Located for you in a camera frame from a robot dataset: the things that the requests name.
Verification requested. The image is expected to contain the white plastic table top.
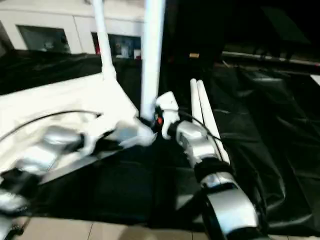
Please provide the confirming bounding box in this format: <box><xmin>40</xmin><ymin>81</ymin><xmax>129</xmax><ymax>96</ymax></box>
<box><xmin>0</xmin><ymin>71</ymin><xmax>159</xmax><ymax>186</ymax></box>

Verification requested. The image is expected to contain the black plastic mat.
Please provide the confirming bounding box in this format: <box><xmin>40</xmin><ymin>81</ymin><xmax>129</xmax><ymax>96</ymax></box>
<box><xmin>0</xmin><ymin>48</ymin><xmax>320</xmax><ymax>236</ymax></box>

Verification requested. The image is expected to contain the white sideboard cabinet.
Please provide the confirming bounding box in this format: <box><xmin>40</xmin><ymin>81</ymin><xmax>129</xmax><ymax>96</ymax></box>
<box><xmin>0</xmin><ymin>0</ymin><xmax>149</xmax><ymax>60</ymax></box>

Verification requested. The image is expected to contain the dark metal rail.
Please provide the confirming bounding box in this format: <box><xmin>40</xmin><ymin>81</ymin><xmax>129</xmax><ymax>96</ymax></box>
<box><xmin>221</xmin><ymin>50</ymin><xmax>320</xmax><ymax>68</ymax></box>

